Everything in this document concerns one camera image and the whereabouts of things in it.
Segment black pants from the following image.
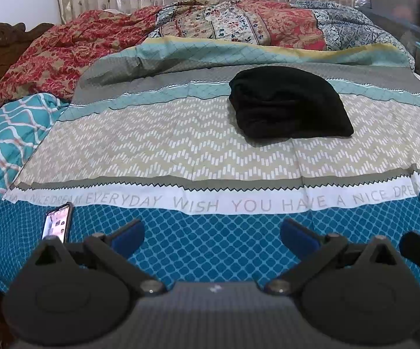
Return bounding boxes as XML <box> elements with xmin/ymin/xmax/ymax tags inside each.
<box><xmin>229</xmin><ymin>66</ymin><xmax>355</xmax><ymax>139</ymax></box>

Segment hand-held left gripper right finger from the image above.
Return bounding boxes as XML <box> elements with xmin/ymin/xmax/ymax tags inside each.
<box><xmin>265</xmin><ymin>219</ymin><xmax>396</xmax><ymax>296</ymax></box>

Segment red floral patchwork quilt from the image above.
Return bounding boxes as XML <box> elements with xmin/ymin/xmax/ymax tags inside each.
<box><xmin>0</xmin><ymin>0</ymin><xmax>411</xmax><ymax>103</ymax></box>

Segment teal wave-pattern pillow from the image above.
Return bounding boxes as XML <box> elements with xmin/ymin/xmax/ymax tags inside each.
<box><xmin>0</xmin><ymin>92</ymin><xmax>69</xmax><ymax>235</ymax></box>

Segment black smartphone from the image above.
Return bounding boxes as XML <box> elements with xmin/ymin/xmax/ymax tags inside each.
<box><xmin>42</xmin><ymin>202</ymin><xmax>74</xmax><ymax>244</ymax></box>

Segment patterned teal and beige bedspread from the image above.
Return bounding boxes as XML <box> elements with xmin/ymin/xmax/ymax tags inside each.
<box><xmin>0</xmin><ymin>38</ymin><xmax>420</xmax><ymax>295</ymax></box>

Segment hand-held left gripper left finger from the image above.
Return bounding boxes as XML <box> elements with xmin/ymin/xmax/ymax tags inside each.
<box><xmin>35</xmin><ymin>220</ymin><xmax>166</xmax><ymax>296</ymax></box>

